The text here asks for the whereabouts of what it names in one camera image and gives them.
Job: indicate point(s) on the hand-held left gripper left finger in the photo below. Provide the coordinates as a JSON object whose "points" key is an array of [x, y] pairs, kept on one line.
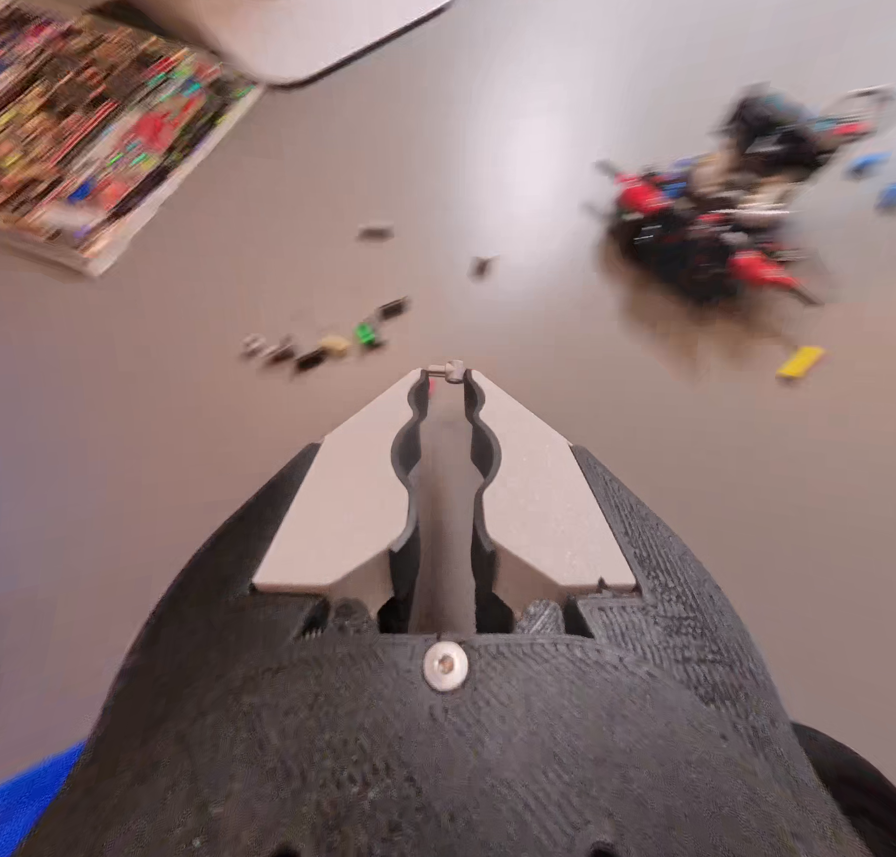
{"points": [[336, 521]]}

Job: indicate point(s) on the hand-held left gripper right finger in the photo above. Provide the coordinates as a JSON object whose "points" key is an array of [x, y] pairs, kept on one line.
{"points": [[546, 521]]}

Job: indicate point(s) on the red lego connector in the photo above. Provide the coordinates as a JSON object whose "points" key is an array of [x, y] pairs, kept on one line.
{"points": [[280, 351]]}

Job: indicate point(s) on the light grey lego connector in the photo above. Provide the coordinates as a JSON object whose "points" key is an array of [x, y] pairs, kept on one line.
{"points": [[448, 371], [252, 345]]}

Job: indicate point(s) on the lego car chassis assembly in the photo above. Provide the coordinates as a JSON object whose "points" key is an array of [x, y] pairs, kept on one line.
{"points": [[700, 227]]}

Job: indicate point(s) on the person's left forearm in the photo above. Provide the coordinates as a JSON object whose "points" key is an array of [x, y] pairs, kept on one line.
{"points": [[861, 801]]}

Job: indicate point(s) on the black lego connector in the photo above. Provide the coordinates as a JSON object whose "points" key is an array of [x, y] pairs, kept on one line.
{"points": [[310, 360]]}

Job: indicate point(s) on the tan lego pin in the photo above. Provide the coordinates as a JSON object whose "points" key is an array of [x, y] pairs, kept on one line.
{"points": [[334, 344]]}

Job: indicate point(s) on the green lego piece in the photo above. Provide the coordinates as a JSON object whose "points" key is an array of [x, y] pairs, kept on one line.
{"points": [[365, 332]]}

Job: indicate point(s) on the black lego pin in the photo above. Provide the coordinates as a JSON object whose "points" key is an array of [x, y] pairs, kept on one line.
{"points": [[392, 308]]}

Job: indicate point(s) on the grey lego pin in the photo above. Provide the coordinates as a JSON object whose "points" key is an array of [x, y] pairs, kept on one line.
{"points": [[374, 231]]}

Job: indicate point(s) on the yellow lego axle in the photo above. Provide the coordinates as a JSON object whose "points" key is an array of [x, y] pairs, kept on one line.
{"points": [[799, 362]]}

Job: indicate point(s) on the blue plastic bin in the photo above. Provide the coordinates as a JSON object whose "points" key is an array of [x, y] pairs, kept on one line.
{"points": [[28, 808]]}

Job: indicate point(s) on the colourful sticker sheet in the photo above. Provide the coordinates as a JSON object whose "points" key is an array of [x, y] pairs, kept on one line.
{"points": [[105, 136]]}

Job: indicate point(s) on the white book stand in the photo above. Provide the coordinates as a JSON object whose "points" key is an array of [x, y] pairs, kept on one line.
{"points": [[315, 38]]}

